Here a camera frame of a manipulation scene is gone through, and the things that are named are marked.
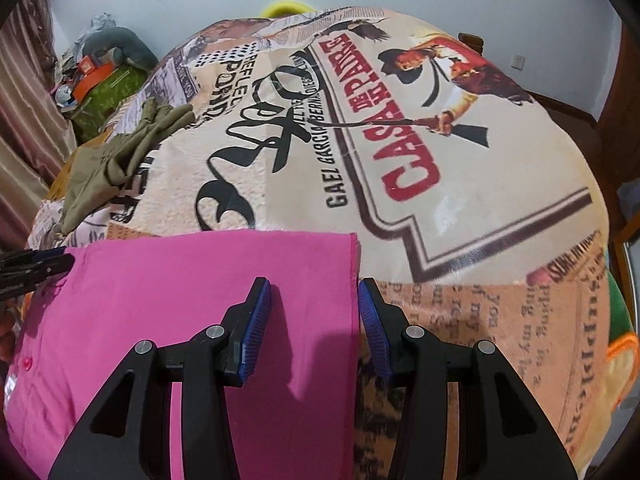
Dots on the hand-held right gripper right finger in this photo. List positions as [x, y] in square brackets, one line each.
[374, 330]

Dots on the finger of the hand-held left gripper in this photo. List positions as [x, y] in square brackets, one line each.
[17, 287]
[50, 264]

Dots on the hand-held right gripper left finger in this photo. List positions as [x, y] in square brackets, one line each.
[257, 330]

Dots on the pink pants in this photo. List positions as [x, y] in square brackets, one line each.
[150, 300]

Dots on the olive green pants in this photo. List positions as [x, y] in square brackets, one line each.
[115, 160]

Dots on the striped brown curtain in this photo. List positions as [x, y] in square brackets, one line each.
[22, 125]

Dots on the printed blanket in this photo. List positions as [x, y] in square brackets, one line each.
[450, 200]

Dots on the green bag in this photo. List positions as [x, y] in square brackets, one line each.
[112, 90]

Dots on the orange box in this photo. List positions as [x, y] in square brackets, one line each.
[92, 72]

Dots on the grey plush toy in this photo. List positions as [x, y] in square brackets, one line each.
[127, 45]

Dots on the white crumpled plastic bag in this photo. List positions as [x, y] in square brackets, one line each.
[92, 30]

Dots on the brown wooden furniture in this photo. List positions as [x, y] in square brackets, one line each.
[472, 44]

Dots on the yellow pillow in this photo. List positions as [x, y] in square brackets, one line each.
[282, 8]

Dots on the white wall socket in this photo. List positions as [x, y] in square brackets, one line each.
[518, 61]

